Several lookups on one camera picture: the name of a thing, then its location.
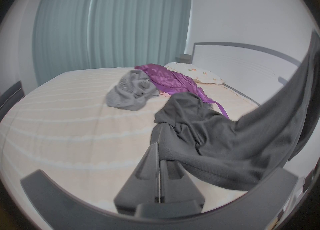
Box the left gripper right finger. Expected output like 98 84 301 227
160 159 205 207

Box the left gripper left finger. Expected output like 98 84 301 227
114 142 160 212

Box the black T-shirt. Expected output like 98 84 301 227
150 30 320 191

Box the bed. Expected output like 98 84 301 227
0 42 305 215

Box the grey garment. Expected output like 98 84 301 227
106 70 160 112

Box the purple garment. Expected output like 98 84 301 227
134 64 230 120

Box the white printed pillow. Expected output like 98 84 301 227
164 62 225 85

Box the black chest of drawers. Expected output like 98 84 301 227
0 80 25 115

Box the blue-green curtain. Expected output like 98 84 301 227
90 0 193 69
32 0 95 87

